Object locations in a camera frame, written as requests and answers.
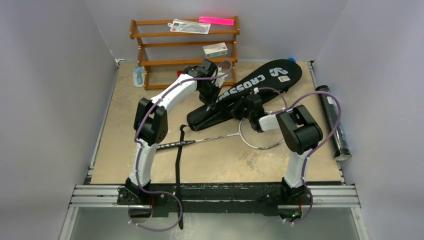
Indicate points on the pink ruler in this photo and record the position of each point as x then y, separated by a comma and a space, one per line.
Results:
216, 20

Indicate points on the white red small box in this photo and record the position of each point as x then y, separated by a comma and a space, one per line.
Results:
215, 50

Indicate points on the black racket bag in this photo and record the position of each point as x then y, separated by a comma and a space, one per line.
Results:
280, 74

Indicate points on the aluminium frame rail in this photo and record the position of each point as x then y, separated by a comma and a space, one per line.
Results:
325, 196

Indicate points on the wooden shelf rack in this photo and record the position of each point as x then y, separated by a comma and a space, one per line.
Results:
158, 46

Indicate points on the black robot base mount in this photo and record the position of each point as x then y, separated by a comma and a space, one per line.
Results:
266, 198

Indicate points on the white badminton racket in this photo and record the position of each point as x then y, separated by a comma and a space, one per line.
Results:
254, 139

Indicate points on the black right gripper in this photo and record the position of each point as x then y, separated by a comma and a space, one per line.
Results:
243, 108

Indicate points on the blue white packaged item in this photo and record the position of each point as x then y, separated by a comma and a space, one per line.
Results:
138, 76

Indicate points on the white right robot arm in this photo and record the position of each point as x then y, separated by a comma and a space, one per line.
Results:
294, 126

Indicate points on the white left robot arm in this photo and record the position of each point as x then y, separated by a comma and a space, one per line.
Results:
151, 119

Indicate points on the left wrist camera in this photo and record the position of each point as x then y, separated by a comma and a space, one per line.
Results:
221, 77

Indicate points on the black shuttlecock tube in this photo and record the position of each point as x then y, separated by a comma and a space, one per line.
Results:
338, 140

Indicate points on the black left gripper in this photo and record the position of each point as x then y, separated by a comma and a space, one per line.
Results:
211, 101

